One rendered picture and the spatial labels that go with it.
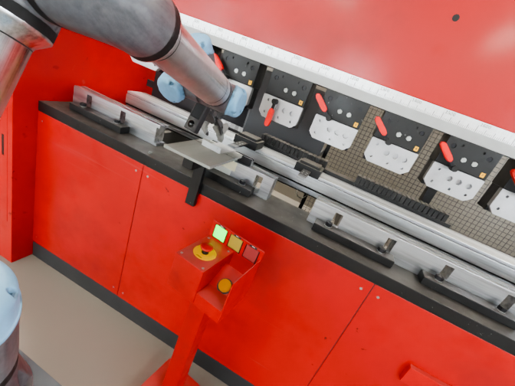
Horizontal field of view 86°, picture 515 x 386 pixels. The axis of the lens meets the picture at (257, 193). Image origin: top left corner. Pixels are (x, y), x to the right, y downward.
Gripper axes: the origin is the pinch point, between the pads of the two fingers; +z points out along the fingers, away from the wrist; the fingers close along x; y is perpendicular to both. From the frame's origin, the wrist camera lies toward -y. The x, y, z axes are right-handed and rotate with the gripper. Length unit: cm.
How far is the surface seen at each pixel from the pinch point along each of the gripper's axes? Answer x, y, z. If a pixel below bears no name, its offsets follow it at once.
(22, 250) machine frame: 84, -75, 66
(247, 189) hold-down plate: -17.5, -4.3, 14.9
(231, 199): -15.6, -12.0, 13.1
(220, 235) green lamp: -22.1, -26.8, 9.0
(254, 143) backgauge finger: -3.0, 22.4, 22.6
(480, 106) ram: -72, 37, -20
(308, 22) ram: -15.5, 37.1, -28.1
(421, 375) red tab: -99, -23, 37
